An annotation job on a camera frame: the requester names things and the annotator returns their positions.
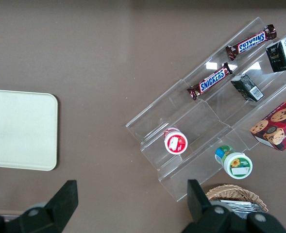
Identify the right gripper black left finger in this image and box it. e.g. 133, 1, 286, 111
4, 180, 79, 233

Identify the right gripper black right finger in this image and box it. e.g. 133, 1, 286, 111
181, 179, 249, 233

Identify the wicker basket holding foil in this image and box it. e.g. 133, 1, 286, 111
205, 184, 269, 214

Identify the cream rectangular plastic tray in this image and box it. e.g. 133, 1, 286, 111
0, 88, 59, 172

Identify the silver foil container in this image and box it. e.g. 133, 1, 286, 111
219, 200, 267, 215

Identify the green lid yogurt cup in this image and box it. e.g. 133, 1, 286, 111
215, 145, 253, 180

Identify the red lid yogurt cup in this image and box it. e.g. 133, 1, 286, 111
164, 127, 188, 155

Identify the clear acrylic stepped display stand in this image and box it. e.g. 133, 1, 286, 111
125, 17, 286, 202

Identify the red plaid cookie box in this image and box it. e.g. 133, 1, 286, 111
250, 90, 286, 151

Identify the brown Snickers chocolate bar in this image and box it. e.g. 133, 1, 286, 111
225, 24, 278, 61
186, 62, 233, 100

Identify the dark carton with white side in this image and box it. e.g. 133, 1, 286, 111
265, 37, 286, 73

